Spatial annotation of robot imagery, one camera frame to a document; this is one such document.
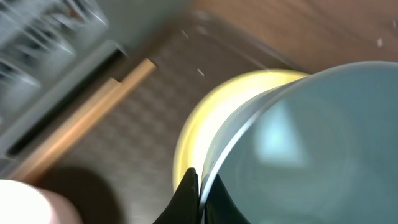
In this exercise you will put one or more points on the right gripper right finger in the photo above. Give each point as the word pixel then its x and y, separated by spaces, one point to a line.
pixel 220 208

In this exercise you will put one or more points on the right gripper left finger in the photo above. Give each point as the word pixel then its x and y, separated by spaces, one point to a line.
pixel 183 207

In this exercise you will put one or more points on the yellow plate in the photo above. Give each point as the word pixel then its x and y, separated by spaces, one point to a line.
pixel 214 109

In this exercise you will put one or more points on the light blue bowl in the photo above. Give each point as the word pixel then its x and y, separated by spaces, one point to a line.
pixel 322 149

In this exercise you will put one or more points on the pink white bowl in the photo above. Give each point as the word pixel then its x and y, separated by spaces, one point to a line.
pixel 25 204

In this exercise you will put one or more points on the grey plastic dishwasher rack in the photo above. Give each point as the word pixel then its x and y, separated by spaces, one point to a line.
pixel 47 49

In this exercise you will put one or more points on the brown serving tray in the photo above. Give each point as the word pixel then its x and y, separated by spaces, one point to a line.
pixel 121 170

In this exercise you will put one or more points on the wooden chopstick right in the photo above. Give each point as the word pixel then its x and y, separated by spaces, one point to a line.
pixel 130 81

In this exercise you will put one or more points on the wooden chopstick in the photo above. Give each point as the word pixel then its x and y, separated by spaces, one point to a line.
pixel 67 134
pixel 130 81

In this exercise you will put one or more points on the wooden chopstick left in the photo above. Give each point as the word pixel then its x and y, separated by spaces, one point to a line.
pixel 67 134

